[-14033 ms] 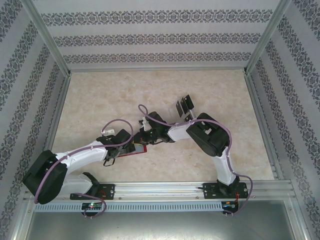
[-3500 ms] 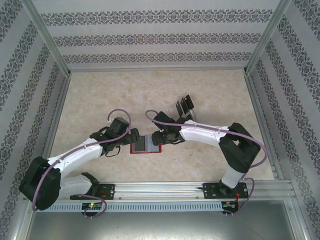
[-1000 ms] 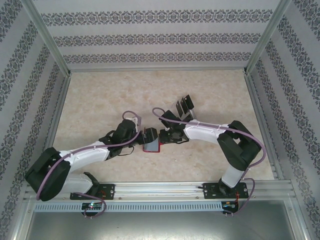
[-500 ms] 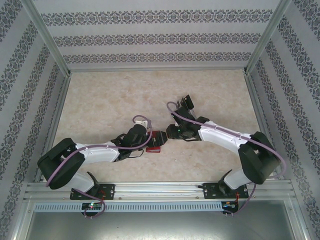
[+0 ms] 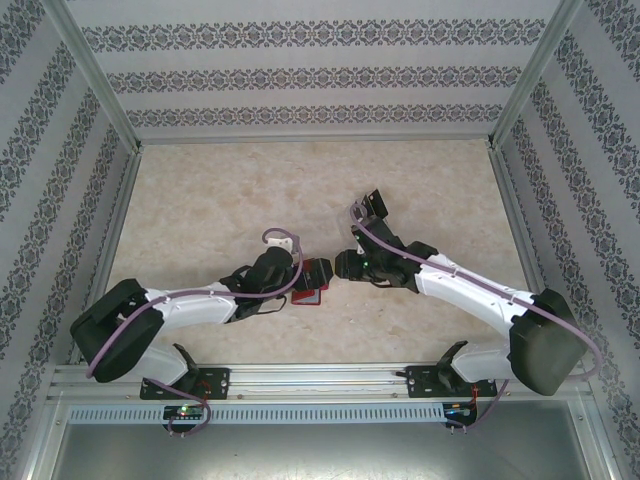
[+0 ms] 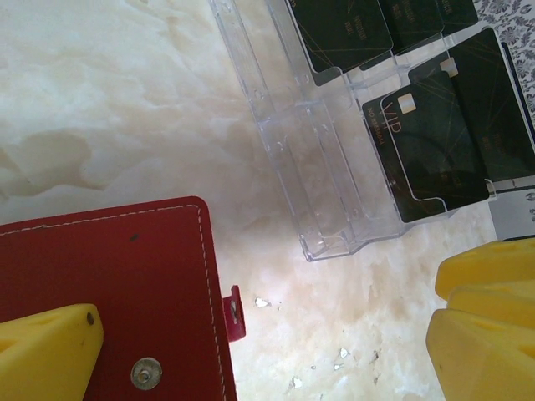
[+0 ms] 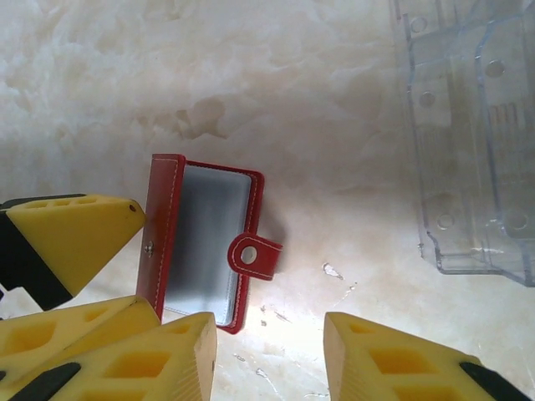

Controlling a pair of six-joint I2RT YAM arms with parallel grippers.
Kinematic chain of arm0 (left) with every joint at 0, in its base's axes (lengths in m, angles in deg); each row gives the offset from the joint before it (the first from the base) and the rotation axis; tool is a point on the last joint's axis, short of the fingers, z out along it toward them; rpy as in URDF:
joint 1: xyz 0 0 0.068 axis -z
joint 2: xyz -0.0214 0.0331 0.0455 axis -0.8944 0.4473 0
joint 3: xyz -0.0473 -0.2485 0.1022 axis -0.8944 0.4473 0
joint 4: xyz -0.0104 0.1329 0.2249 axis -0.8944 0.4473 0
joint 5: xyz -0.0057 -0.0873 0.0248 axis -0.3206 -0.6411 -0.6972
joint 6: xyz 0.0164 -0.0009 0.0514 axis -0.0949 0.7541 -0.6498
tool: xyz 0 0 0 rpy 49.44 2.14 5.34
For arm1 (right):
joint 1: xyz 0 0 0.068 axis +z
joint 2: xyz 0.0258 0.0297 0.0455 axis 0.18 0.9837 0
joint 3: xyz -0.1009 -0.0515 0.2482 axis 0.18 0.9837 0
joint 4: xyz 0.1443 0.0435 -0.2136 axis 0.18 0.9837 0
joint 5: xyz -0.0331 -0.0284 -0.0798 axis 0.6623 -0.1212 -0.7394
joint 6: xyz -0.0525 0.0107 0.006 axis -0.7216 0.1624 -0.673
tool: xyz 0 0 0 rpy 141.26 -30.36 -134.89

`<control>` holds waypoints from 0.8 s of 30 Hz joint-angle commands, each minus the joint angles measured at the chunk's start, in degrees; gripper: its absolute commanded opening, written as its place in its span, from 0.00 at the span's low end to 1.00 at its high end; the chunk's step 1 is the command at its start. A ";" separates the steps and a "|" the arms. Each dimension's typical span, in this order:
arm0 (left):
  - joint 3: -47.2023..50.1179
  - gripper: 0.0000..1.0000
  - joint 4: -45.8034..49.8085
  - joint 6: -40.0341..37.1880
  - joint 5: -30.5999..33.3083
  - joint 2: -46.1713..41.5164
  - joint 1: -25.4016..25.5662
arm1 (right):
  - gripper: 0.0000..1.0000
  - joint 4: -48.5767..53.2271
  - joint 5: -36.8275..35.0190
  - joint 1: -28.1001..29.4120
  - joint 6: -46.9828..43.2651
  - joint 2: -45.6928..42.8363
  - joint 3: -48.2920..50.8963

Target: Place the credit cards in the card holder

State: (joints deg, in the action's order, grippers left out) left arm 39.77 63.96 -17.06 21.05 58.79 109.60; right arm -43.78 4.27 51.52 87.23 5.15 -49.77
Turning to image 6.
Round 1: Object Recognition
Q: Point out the clear acrylic card stand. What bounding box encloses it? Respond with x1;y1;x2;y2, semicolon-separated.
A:
211;0;535;264

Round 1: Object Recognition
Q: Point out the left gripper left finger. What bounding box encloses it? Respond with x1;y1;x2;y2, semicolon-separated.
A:
0;303;104;401

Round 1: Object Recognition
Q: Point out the red card holder wallet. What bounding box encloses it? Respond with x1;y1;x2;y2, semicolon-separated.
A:
0;195;247;401

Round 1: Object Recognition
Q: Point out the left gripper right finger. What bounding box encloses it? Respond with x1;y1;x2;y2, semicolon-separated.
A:
425;308;535;401

